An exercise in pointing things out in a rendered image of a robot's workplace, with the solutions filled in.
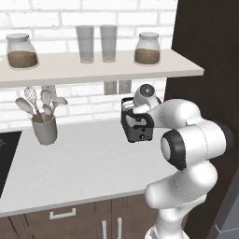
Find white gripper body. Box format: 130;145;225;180
133;105;151;115

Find black and silver toaster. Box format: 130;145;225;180
119;96;156;144

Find glass jar with brown contents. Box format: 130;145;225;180
5;33;40;70
134;32;162;66

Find clear drinking glass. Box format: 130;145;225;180
99;24;119;63
75;24;95;64

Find pale ladle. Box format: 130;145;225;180
50;96;69;117

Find dark brown tall cabinet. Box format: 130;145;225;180
162;0;239;239

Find small pale spoon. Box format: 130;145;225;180
42;104;54;122

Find grey utensil pot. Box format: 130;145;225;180
31;115;59;147

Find brown cupboard door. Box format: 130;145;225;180
110;193;161;239
93;199;113;239

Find metal whisk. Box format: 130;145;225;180
23;86;43;122

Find wooden spoon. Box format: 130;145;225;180
15;97;40;123

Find grey steel appliance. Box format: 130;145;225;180
206;178;239;239

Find black hob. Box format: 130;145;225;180
0;130;23;199

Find brown drawer front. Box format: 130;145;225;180
8;201;96;239

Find grey wall outlet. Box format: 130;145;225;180
118;79;133;94
104;80;119;96

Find white wall shelf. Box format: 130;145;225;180
0;49;205;90

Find white cupboard door handle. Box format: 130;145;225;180
101;219;108;239
117;217;123;239

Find white drawer handle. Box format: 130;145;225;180
49;207;77;220

